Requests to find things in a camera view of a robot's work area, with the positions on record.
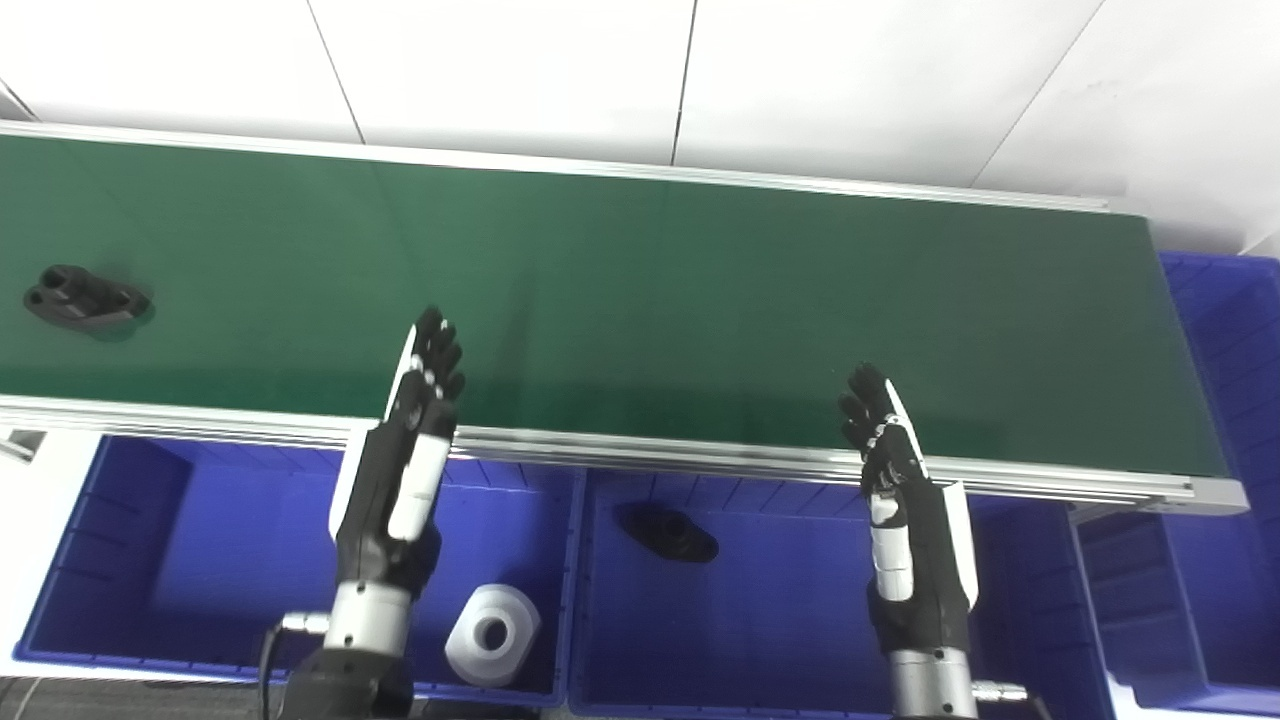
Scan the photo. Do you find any white plastic cylindrical part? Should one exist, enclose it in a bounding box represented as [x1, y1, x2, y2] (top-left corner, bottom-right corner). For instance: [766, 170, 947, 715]
[445, 584, 542, 688]

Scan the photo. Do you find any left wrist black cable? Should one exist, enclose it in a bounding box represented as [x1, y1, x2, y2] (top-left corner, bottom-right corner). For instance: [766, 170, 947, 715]
[258, 612, 331, 720]

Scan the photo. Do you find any empty long blue bin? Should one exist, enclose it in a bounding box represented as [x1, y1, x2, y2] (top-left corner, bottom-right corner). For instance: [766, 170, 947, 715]
[1075, 250, 1280, 716]

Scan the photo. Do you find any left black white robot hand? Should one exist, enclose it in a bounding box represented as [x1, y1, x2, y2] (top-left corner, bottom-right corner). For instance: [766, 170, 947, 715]
[330, 305, 466, 601]

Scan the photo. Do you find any black flanged machine part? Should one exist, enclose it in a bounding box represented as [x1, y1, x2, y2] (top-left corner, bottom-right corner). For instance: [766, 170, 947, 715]
[23, 265, 153, 333]
[615, 503, 719, 564]

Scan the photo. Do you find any thin aluminium conveyor side rail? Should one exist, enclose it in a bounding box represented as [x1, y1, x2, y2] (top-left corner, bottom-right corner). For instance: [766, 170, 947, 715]
[0, 120, 1111, 213]

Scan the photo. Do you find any green conveyor belt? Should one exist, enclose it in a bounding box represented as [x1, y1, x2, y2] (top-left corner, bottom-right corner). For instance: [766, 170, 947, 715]
[0, 135, 1231, 479]

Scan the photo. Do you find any blue bin with white part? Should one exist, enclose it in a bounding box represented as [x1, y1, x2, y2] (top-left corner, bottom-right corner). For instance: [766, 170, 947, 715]
[12, 435, 586, 706]

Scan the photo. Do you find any wide aluminium conveyor side rail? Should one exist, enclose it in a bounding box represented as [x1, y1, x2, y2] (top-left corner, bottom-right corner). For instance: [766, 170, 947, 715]
[0, 395, 1249, 516]

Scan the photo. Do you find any blue bin with black part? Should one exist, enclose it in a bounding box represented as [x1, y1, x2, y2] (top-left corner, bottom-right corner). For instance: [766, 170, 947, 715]
[568, 470, 1116, 720]

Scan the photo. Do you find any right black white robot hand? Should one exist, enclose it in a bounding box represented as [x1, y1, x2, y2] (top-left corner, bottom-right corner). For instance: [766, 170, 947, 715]
[838, 362, 979, 656]

